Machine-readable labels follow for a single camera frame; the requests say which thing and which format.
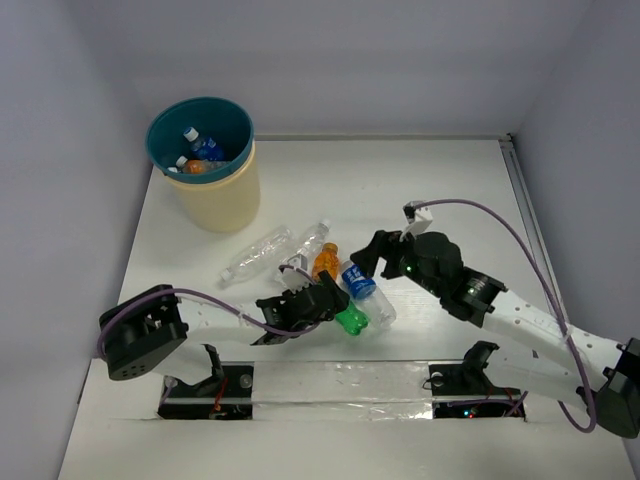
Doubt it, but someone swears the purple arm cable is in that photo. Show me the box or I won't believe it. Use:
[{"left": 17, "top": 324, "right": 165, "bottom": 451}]
[
  {"left": 412, "top": 198, "right": 599, "bottom": 434},
  {"left": 95, "top": 264, "right": 321, "bottom": 359}
]

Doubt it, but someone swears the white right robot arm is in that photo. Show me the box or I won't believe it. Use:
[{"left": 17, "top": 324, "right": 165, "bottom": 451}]
[{"left": 350, "top": 231, "right": 639, "bottom": 438}]

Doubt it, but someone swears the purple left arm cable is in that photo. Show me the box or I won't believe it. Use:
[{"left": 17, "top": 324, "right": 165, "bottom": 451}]
[{"left": 95, "top": 264, "right": 321, "bottom": 359}]

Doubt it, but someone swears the orange label drink bottle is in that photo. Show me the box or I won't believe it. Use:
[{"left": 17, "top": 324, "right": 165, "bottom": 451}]
[{"left": 176, "top": 157, "right": 229, "bottom": 175}]

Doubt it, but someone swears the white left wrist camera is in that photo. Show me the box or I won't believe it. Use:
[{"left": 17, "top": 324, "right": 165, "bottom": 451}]
[{"left": 276, "top": 253, "right": 313, "bottom": 292}]

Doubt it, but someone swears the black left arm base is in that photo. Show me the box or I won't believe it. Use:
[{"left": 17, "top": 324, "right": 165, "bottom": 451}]
[{"left": 157, "top": 345, "right": 254, "bottom": 421}]

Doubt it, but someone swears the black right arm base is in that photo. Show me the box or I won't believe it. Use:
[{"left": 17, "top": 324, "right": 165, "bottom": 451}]
[{"left": 421, "top": 341, "right": 526, "bottom": 420}]

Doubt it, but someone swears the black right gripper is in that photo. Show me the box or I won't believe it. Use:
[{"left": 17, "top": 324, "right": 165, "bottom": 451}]
[{"left": 350, "top": 225, "right": 444, "bottom": 298}]

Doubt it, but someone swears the yellow bottle dark blue label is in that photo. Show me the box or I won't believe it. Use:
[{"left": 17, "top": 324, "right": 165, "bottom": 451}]
[{"left": 167, "top": 155, "right": 189, "bottom": 173}]

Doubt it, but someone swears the clear crumpled bottle white cap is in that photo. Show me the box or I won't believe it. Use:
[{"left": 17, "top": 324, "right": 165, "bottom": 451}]
[{"left": 296, "top": 219, "right": 331, "bottom": 263}]

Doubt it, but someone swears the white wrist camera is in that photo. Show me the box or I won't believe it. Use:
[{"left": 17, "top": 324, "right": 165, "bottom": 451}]
[
  {"left": 276, "top": 253, "right": 313, "bottom": 292},
  {"left": 400, "top": 201, "right": 433, "bottom": 241}
]

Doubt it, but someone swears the green soda bottle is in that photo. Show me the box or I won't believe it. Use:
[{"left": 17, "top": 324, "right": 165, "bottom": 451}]
[{"left": 335, "top": 301, "right": 369, "bottom": 336}]

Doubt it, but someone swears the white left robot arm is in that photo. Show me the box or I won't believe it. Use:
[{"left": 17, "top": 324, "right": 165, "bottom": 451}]
[{"left": 97, "top": 271, "right": 350, "bottom": 396}]

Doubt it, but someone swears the small blue label water bottle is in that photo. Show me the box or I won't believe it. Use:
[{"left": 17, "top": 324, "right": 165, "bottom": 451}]
[{"left": 340, "top": 260, "right": 397, "bottom": 330}]

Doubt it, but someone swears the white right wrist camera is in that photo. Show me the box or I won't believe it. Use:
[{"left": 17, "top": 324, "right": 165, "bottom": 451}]
[{"left": 400, "top": 201, "right": 433, "bottom": 241}]

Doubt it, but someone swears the clear unlabelled plastic bottle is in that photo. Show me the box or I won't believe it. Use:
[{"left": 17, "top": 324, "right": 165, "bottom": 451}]
[{"left": 219, "top": 225, "right": 294, "bottom": 287}]

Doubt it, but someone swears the aluminium side rail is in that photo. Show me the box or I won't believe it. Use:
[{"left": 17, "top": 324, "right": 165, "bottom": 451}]
[{"left": 498, "top": 135, "right": 575, "bottom": 334}]

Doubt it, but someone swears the small orange juice bottle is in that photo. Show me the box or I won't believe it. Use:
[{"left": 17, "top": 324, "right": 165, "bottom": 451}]
[{"left": 312, "top": 242, "right": 341, "bottom": 281}]

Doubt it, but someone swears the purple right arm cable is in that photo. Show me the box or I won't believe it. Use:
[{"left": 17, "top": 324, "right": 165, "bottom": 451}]
[{"left": 412, "top": 198, "right": 599, "bottom": 434}]

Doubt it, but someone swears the large blue label water bottle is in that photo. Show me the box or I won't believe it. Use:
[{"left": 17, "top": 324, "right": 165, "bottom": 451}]
[{"left": 183, "top": 127, "right": 225, "bottom": 162}]

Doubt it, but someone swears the cream bin with teal rim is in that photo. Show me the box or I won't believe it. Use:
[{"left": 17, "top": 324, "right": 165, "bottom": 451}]
[{"left": 145, "top": 97, "right": 261, "bottom": 233}]

